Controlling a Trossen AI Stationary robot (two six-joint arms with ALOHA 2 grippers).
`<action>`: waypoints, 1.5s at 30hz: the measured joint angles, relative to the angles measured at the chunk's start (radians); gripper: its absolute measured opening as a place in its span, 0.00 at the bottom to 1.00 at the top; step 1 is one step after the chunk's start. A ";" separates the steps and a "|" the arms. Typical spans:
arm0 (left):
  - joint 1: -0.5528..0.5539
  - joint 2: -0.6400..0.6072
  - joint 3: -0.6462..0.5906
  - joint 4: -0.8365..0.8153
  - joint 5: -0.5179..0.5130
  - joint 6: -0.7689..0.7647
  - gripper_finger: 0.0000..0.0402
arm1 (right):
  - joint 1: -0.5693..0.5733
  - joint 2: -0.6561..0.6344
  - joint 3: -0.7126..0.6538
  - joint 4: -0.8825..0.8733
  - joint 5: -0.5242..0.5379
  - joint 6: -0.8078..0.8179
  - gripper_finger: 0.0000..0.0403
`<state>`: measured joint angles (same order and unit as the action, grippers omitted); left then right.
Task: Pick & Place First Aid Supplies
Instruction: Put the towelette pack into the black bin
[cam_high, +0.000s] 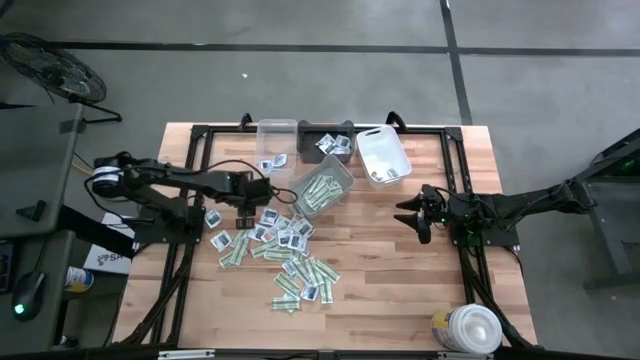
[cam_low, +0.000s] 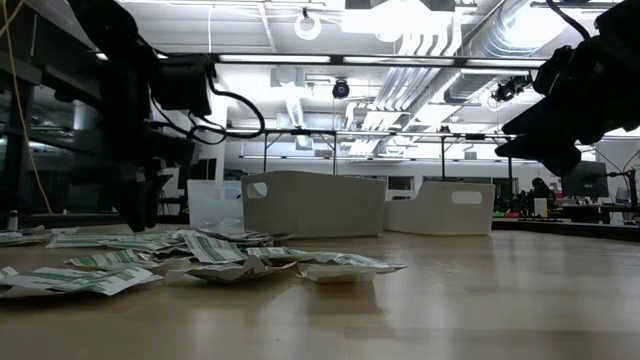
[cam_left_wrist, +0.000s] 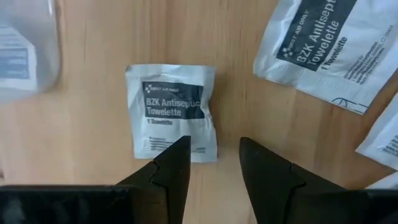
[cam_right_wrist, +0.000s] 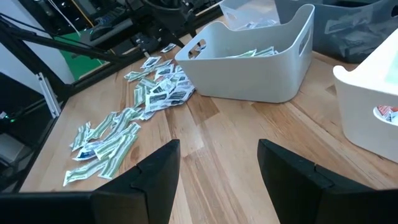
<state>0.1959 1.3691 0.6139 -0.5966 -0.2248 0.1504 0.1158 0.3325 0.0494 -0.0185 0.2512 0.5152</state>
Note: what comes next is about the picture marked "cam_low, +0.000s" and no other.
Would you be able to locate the white plastic bin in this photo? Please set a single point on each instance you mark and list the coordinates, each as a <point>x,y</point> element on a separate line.
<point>435,215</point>

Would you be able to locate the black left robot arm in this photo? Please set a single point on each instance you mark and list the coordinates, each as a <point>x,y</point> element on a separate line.
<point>120,60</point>

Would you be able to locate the black overhead light bar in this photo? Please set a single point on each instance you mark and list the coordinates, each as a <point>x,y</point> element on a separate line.
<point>350,60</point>

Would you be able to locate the small white bottle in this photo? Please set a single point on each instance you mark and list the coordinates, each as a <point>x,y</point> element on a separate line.
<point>13,221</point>

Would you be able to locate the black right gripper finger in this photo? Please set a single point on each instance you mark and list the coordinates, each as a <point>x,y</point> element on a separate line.
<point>550,115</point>
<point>545,150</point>

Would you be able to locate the black ceiling spotlight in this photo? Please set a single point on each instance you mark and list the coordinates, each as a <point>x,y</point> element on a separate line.
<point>507,90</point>
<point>340,89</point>

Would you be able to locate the black metal workbench frame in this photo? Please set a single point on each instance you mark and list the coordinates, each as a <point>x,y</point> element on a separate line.
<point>300,132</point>

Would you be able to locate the round ceiling lamp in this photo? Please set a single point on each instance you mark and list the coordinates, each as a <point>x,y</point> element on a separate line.
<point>306,22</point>

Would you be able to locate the small white container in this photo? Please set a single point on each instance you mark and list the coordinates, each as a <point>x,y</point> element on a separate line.
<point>540,206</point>

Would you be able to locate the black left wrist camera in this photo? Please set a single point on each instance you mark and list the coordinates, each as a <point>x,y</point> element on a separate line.
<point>182,85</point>

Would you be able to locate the grey plastic bin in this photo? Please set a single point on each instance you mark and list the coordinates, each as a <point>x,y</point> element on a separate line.
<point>320,205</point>

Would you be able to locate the clear plastic bin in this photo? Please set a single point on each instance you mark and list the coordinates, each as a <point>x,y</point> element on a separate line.
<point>215,200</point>

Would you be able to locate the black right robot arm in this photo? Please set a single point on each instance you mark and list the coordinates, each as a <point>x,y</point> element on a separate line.
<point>625,20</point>

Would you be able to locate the person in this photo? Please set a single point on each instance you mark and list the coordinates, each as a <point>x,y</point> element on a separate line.
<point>541,189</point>

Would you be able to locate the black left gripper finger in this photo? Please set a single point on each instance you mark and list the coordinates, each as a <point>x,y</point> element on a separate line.
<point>132,212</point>
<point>151,202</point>

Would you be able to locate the black computer monitor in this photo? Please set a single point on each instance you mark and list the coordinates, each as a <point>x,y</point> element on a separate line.
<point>585,179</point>
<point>205,169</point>

